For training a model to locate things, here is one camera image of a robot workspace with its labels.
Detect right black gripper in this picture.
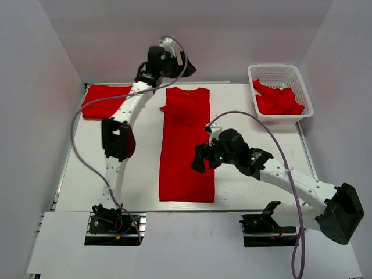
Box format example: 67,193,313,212
190,137,238,174

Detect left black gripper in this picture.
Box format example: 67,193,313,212
159,50,196,78

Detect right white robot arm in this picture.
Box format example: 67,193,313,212
191,124,364,245

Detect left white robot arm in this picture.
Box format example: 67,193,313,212
101,45,196,214

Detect red t shirts in basket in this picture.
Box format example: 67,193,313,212
253,79,305,115

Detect folded red t shirt stack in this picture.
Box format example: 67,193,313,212
81,84,134,119

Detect white plastic basket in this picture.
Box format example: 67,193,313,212
247,64,313,125

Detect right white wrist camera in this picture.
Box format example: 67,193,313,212
204,123,222,146

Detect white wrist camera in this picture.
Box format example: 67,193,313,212
159,37,176,57
204,123,222,146

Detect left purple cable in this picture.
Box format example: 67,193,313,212
70,36,188,245

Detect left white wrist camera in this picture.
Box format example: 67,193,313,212
159,37,176,57

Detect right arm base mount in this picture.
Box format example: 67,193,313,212
239,213,298,248

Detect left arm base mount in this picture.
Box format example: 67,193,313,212
84,213,146,246

